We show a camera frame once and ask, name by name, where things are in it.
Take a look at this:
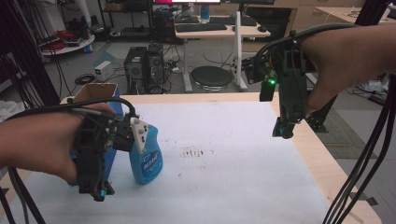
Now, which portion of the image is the small white box device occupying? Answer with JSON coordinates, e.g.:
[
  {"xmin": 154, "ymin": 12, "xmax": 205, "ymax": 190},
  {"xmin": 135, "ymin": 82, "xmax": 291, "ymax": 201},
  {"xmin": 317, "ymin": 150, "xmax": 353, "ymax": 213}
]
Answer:
[{"xmin": 93, "ymin": 60, "xmax": 115, "ymax": 83}]

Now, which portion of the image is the dark floor mat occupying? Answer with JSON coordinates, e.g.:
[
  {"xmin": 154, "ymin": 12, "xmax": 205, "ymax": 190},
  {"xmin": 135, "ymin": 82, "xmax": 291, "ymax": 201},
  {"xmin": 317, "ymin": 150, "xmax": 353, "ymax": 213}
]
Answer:
[{"xmin": 317, "ymin": 106, "xmax": 378, "ymax": 161}]

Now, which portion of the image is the black computer tower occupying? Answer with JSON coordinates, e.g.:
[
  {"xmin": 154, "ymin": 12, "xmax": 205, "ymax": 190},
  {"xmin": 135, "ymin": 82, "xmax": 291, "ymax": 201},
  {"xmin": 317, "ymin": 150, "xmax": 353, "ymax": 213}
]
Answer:
[
  {"xmin": 145, "ymin": 42, "xmax": 170, "ymax": 93},
  {"xmin": 123, "ymin": 46, "xmax": 149, "ymax": 95}
]

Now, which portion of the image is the light wooden desk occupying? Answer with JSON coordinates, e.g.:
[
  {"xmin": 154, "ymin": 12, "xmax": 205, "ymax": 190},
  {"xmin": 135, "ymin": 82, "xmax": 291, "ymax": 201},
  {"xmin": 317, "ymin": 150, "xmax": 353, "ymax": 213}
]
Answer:
[{"xmin": 315, "ymin": 6, "xmax": 396, "ymax": 25}]

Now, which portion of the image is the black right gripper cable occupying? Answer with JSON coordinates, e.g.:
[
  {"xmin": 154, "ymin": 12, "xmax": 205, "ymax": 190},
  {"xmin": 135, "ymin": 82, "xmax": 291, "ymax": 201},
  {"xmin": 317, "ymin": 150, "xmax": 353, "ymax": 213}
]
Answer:
[{"xmin": 253, "ymin": 21, "xmax": 360, "ymax": 75}]

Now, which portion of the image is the white cloth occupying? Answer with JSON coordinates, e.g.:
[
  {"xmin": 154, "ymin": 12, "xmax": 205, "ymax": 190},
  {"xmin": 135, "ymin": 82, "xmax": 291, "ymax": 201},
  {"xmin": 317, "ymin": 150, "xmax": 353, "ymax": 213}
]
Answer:
[{"xmin": 0, "ymin": 99, "xmax": 26, "ymax": 123}]

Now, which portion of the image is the black hanging cable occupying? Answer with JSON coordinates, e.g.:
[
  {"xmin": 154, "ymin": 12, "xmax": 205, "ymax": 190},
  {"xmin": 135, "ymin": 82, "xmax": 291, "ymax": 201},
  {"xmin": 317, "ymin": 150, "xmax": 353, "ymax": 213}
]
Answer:
[
  {"xmin": 330, "ymin": 74, "xmax": 396, "ymax": 224},
  {"xmin": 8, "ymin": 167, "xmax": 47, "ymax": 224},
  {"xmin": 321, "ymin": 74, "xmax": 396, "ymax": 224}
]

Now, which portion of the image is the blue cardboard box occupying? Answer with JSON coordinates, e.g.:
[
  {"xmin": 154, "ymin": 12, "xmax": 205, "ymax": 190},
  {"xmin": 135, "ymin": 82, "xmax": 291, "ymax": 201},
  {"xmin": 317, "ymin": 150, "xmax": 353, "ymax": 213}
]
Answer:
[{"xmin": 66, "ymin": 81, "xmax": 126, "ymax": 188}]

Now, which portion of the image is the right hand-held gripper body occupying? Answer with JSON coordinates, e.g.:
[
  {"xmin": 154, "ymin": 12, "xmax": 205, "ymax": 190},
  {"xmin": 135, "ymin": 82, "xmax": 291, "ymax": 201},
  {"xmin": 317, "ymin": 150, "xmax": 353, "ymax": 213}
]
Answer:
[{"xmin": 242, "ymin": 30, "xmax": 309, "ymax": 125}]

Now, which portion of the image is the black metal shelf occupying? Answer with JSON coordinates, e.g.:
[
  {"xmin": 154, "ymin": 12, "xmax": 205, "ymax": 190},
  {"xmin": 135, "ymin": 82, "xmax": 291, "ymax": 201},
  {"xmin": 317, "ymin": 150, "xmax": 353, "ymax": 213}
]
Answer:
[{"xmin": 97, "ymin": 0, "xmax": 154, "ymax": 42}]

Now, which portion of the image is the person's right hand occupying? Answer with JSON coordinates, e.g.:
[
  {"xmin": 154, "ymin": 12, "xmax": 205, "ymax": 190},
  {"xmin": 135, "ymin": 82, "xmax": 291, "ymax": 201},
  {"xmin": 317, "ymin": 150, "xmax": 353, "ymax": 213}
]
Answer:
[{"xmin": 299, "ymin": 23, "xmax": 382, "ymax": 117}]

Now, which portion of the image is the black tape strip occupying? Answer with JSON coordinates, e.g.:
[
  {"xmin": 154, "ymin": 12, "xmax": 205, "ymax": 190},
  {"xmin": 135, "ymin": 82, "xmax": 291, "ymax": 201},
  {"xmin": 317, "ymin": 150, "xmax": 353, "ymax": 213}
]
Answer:
[{"xmin": 347, "ymin": 191, "xmax": 379, "ymax": 207}]

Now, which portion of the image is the black keyboard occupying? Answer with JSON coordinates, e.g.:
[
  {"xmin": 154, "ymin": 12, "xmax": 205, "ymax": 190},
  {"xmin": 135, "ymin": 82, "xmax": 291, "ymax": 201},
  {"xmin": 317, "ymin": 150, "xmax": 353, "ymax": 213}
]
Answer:
[
  {"xmin": 175, "ymin": 22, "xmax": 229, "ymax": 34},
  {"xmin": 208, "ymin": 15, "xmax": 258, "ymax": 27}
]

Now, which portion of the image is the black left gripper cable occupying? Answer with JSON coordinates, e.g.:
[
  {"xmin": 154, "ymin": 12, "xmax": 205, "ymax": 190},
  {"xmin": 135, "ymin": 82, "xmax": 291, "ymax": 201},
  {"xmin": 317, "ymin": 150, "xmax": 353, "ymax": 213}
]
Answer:
[{"xmin": 0, "ymin": 96, "xmax": 139, "ymax": 123}]

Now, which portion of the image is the white office desk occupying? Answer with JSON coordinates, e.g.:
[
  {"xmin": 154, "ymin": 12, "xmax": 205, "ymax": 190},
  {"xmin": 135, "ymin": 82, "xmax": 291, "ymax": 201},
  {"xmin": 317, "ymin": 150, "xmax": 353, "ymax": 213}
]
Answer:
[{"xmin": 174, "ymin": 10, "xmax": 272, "ymax": 93}]

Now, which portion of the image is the red cable bundle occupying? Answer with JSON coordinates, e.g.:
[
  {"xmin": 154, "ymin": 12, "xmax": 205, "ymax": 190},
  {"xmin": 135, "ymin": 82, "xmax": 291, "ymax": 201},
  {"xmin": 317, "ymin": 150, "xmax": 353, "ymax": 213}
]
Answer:
[{"xmin": 40, "ymin": 29, "xmax": 77, "ymax": 52}]

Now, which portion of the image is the grey hanging cable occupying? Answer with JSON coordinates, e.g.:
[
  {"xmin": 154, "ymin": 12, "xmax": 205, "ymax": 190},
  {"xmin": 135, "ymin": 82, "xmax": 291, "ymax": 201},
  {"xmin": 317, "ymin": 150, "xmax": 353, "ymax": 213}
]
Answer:
[{"xmin": 7, "ymin": 167, "xmax": 31, "ymax": 224}]

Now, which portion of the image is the white table mat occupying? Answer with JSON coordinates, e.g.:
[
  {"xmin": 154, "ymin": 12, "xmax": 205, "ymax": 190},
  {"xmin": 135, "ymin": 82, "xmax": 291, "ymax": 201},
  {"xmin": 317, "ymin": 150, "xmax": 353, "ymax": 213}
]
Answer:
[{"xmin": 0, "ymin": 100, "xmax": 341, "ymax": 224}]

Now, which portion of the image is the coiled black cable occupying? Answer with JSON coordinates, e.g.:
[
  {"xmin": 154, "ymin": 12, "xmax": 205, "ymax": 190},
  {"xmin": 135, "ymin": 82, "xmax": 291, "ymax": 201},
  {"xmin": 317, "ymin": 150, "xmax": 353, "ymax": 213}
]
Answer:
[{"xmin": 74, "ymin": 73, "xmax": 96, "ymax": 86}]

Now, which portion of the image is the blue spray bottle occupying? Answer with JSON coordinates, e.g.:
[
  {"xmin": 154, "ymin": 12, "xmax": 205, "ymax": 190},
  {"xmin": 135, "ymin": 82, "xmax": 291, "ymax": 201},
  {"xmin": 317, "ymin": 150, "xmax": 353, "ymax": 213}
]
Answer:
[{"xmin": 128, "ymin": 117, "xmax": 163, "ymax": 186}]

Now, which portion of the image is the person's left hand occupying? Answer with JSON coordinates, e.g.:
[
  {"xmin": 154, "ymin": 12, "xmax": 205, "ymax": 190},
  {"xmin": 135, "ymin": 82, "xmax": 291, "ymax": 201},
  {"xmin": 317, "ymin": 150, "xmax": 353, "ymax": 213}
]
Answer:
[{"xmin": 8, "ymin": 102, "xmax": 116, "ymax": 185}]

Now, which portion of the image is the round white table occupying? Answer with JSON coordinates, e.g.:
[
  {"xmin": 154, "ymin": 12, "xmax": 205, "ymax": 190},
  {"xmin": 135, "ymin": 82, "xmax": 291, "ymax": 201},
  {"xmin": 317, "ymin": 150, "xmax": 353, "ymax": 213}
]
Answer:
[{"xmin": 39, "ymin": 33, "xmax": 96, "ymax": 57}]

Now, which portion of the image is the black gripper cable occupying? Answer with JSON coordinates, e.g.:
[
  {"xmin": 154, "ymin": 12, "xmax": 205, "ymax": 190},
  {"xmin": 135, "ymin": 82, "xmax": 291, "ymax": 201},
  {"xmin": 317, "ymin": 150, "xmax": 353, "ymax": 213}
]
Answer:
[
  {"xmin": 253, "ymin": 21, "xmax": 360, "ymax": 75},
  {"xmin": 0, "ymin": 96, "xmax": 139, "ymax": 123}
]

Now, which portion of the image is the round black stool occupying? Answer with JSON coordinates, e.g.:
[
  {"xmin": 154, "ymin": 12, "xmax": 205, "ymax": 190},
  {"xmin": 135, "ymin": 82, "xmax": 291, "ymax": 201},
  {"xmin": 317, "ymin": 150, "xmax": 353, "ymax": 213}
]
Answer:
[{"xmin": 189, "ymin": 65, "xmax": 234, "ymax": 92}]

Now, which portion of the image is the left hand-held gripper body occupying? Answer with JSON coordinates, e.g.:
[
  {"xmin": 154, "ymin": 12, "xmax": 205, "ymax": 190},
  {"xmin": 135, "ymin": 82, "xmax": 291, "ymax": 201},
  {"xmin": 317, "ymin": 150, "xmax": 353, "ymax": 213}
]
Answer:
[{"xmin": 72, "ymin": 113, "xmax": 137, "ymax": 194}]

